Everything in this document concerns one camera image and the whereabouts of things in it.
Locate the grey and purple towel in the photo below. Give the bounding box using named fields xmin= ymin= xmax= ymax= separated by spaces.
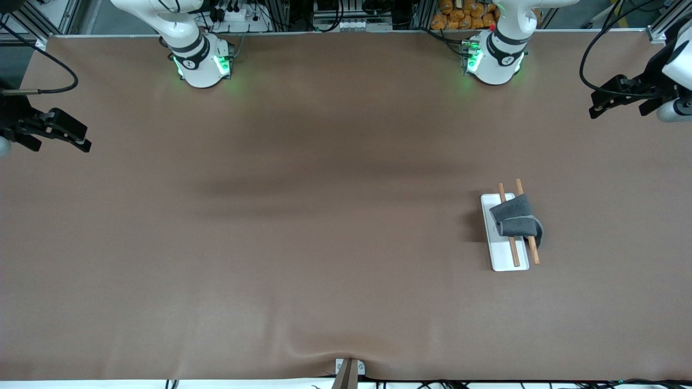
xmin=489 ymin=194 xmax=544 ymax=250

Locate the white rack with wooden bars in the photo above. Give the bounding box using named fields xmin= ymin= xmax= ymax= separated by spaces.
xmin=481 ymin=178 xmax=540 ymax=272

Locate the pile of orange packets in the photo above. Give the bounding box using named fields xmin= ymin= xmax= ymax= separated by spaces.
xmin=431 ymin=0 xmax=501 ymax=31

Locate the brown table mat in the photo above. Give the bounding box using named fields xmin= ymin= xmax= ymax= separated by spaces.
xmin=0 ymin=30 xmax=692 ymax=381

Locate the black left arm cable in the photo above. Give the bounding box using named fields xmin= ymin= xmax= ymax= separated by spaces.
xmin=580 ymin=0 xmax=660 ymax=99

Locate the aluminium frame profile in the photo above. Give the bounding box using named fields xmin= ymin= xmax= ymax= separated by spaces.
xmin=0 ymin=0 xmax=82 ymax=50
xmin=646 ymin=0 xmax=692 ymax=44

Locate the black equipment box with cables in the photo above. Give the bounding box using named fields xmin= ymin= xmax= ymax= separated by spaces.
xmin=312 ymin=0 xmax=417 ymax=32

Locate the grey metal clamp bracket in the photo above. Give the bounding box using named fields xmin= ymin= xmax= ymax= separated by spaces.
xmin=335 ymin=358 xmax=366 ymax=377

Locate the brown wooden post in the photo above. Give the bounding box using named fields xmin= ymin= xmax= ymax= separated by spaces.
xmin=331 ymin=359 xmax=359 ymax=389

